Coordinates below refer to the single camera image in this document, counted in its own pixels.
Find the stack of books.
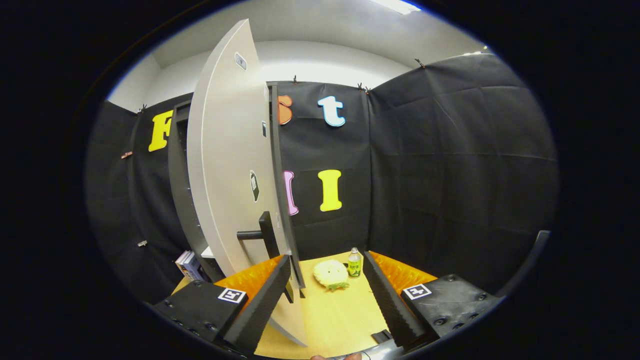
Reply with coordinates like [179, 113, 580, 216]
[174, 250, 206, 282]

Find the green drink bottle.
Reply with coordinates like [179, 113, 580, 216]
[347, 247, 363, 279]

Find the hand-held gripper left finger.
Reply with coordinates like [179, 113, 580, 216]
[152, 254, 292, 357]

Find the black door handle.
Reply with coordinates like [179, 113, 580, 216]
[236, 211, 296, 304]

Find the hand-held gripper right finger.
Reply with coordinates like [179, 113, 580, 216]
[362, 250, 505, 350]

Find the long ceiling light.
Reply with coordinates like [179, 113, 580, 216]
[370, 0, 422, 16]

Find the black backdrop cloth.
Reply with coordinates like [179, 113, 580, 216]
[87, 52, 560, 306]

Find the pale yellow plush toy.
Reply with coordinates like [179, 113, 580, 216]
[313, 259, 350, 292]

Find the dark grey shoe cabinet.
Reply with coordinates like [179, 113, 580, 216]
[167, 81, 307, 300]

